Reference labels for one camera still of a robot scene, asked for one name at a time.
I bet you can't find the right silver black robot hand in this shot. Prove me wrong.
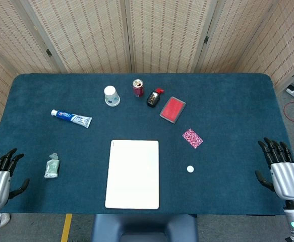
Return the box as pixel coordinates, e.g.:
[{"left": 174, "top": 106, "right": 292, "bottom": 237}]
[{"left": 255, "top": 137, "right": 294, "bottom": 201}]

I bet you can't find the pink patterned packet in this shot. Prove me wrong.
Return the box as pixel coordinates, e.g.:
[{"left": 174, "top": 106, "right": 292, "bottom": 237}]
[{"left": 182, "top": 128, "right": 204, "bottom": 150}]

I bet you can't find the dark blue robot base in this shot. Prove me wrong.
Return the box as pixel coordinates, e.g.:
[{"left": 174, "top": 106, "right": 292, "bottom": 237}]
[{"left": 90, "top": 213, "right": 199, "bottom": 242}]

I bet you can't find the white rectangular board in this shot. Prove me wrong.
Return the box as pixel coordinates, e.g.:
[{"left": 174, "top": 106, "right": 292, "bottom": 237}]
[{"left": 104, "top": 140, "right": 160, "bottom": 210}]

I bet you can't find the white shoe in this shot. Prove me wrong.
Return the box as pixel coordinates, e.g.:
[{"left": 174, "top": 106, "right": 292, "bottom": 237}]
[{"left": 0, "top": 213, "right": 12, "bottom": 228}]

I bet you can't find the crumpled green white packet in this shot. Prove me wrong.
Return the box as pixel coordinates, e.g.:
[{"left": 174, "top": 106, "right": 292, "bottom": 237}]
[{"left": 44, "top": 152, "right": 61, "bottom": 179}]

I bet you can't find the dark blue tablecloth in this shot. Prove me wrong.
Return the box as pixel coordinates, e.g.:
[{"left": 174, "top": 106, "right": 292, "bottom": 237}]
[{"left": 0, "top": 73, "right": 294, "bottom": 216}]

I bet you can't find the blue white toothpaste tube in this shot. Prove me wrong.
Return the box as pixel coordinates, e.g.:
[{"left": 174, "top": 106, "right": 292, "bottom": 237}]
[{"left": 50, "top": 109, "right": 93, "bottom": 129}]

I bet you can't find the red ink pad case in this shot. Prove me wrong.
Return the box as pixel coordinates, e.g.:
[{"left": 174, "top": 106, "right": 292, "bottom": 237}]
[{"left": 159, "top": 96, "right": 187, "bottom": 125}]

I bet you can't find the white paper cup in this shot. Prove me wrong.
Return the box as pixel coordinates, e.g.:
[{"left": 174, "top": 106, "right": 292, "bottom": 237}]
[{"left": 103, "top": 85, "right": 121, "bottom": 107}]

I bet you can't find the black ink bottle red cap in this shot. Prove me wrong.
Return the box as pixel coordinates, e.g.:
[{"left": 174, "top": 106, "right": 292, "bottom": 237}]
[{"left": 146, "top": 87, "right": 164, "bottom": 108}]

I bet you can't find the red soda can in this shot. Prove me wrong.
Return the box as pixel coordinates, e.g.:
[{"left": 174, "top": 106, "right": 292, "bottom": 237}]
[{"left": 132, "top": 79, "right": 145, "bottom": 98}]

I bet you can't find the woven bamboo folding screen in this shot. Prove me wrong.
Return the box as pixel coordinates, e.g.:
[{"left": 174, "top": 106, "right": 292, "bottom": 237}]
[{"left": 0, "top": 0, "right": 294, "bottom": 139}]

